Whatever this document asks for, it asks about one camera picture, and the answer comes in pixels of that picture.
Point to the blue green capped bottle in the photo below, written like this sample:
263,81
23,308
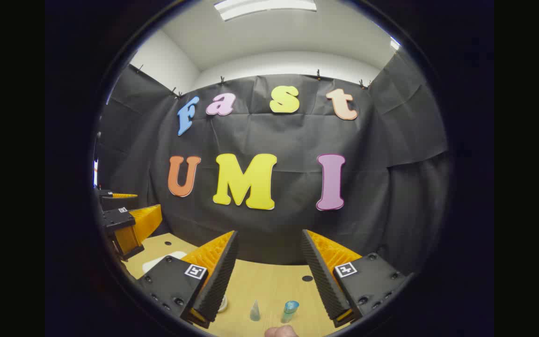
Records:
290,307

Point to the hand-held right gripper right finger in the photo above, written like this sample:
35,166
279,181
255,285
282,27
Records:
321,276

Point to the pale blue skin care tube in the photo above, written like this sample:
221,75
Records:
255,312

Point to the black backdrop cloth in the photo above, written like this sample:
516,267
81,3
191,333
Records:
279,229

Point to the ceiling light panel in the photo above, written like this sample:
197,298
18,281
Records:
394,44
265,7

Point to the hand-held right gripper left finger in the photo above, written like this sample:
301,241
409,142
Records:
220,281

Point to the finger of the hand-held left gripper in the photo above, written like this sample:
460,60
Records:
117,217
117,202

